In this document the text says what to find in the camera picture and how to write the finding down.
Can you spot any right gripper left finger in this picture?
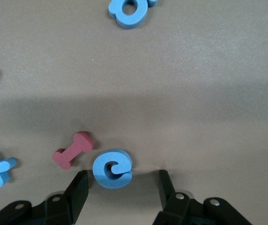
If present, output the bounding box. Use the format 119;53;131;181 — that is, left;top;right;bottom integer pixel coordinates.
0;170;89;225

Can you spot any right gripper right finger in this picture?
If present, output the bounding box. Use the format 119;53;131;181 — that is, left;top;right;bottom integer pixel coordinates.
152;170;252;225

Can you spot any blue foam letter e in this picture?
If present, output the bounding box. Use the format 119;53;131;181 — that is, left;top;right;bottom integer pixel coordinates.
92;148;133;189

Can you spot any blue foam digit nine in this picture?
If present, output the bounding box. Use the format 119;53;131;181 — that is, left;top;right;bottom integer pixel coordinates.
107;0;159;30

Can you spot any dark red foam letter I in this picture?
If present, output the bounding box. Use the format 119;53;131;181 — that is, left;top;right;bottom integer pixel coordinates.
53;131;95;171

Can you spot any brown table cover cloth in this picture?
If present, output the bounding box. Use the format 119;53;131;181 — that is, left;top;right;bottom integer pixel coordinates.
0;0;268;225

